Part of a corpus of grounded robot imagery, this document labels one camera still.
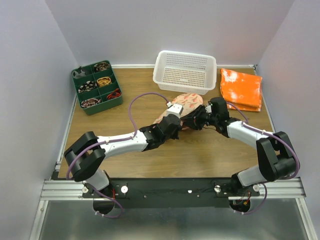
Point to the grey item in tray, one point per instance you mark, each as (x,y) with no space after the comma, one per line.
(78,73)

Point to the black floral scrunchie top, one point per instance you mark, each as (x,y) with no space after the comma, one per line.
(101,66)

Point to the orange white cloth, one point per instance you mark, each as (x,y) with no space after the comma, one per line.
(241,89)

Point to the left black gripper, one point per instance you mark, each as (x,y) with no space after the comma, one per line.
(175,136)

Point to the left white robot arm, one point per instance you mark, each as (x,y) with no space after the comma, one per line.
(85,156)

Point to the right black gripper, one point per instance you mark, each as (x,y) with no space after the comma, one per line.
(194,117)

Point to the black floral scrunchie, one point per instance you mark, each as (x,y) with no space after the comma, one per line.
(90,102)
(101,66)

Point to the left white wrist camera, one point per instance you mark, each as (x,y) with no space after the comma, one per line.
(175,109)

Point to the pink floral laundry bag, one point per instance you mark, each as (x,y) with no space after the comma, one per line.
(189,102)

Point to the black floral scrunchie bottom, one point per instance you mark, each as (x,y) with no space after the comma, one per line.
(90,102)

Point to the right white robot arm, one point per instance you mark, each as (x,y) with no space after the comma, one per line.
(277,159)

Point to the black white dotted scrunchie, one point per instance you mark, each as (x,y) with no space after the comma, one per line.
(87,87)

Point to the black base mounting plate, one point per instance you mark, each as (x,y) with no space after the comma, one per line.
(176,192)

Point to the white plastic basket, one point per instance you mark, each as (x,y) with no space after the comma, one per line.
(185,72)

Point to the green compartment tray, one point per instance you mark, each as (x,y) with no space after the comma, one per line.
(108,89)

